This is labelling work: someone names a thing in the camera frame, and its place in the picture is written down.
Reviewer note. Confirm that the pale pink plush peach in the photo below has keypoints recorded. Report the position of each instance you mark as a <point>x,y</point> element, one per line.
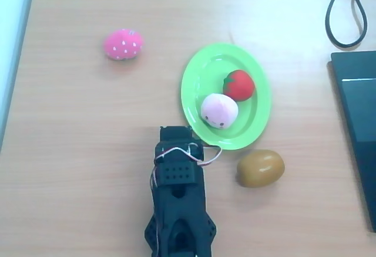
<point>218,111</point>

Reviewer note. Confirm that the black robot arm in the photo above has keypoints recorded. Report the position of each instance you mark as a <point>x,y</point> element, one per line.
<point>179,207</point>

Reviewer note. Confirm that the green plastic plate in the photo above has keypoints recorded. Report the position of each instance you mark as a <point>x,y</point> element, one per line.
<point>194,92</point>

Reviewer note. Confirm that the red toy strawberry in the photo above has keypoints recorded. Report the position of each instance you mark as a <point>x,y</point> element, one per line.
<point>241,84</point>

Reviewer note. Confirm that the brown toy kiwi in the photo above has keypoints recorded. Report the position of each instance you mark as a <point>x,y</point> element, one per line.
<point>260,169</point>

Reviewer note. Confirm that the pink plush strawberry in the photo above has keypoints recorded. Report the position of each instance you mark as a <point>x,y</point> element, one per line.
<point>122,45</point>

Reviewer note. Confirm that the black laptop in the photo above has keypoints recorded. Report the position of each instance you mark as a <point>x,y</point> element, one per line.
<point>359,116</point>

